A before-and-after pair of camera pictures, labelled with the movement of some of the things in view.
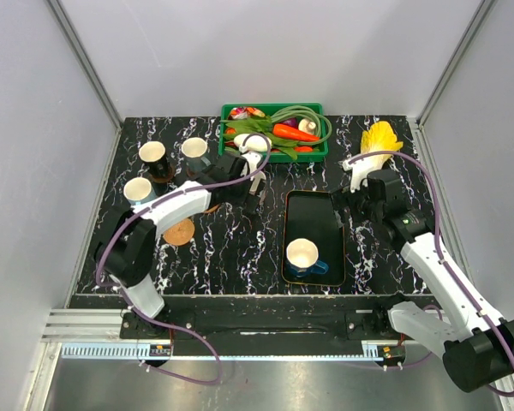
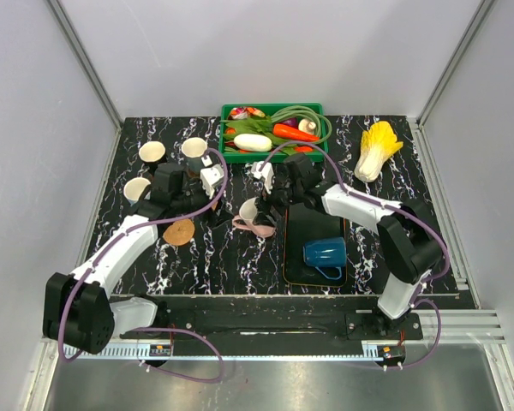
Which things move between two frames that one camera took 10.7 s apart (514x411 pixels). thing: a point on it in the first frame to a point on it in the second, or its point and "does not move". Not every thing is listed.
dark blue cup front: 301,258 to 326,253
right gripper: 342,198 to 265,204
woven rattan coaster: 180,234 does not move
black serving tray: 313,216 does not move
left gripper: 252,200 to 199,186
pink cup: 256,178 to 244,220
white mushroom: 307,126 does not move
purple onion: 292,122 does not move
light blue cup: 138,190 does not move
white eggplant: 254,142 does not move
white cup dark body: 153,154 does not move
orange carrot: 292,132 does not move
